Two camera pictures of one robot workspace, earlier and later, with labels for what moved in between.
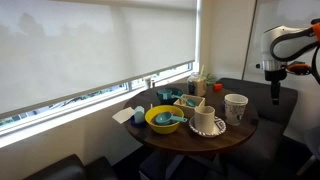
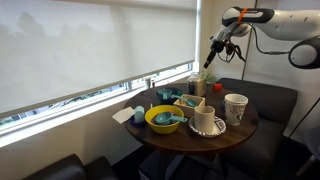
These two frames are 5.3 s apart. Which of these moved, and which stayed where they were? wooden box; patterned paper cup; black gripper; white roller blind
Moved: black gripper
Stayed: patterned paper cup; white roller blind; wooden box
